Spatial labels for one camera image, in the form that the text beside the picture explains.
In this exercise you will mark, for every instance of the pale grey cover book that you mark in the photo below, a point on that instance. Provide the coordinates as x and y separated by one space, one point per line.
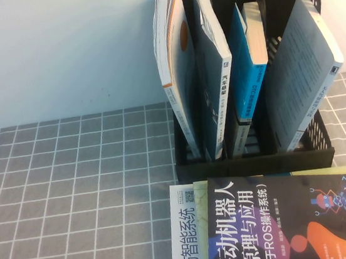
302 72

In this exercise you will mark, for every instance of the orange and white book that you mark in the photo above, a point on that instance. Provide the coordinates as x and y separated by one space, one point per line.
184 71

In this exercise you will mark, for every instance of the dark blue book white spine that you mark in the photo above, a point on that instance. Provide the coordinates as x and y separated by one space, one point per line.
214 83

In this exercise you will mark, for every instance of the black spine book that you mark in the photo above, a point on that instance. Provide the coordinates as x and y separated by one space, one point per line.
240 137

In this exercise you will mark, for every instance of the light green cover book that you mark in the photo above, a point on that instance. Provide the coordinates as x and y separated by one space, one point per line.
202 201

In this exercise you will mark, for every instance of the black plastic book stand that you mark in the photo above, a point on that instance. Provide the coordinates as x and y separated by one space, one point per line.
253 165

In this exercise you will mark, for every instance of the cyan cover book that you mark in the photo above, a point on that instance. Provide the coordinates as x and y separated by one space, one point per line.
249 79

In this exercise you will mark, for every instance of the white book black title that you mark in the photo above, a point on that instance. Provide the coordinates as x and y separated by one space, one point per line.
186 235

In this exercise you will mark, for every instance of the dark robot illustration book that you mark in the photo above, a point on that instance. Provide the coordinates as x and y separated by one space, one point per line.
281 217

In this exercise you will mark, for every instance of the grey checked tablecloth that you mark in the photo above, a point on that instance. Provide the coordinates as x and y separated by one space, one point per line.
73 195

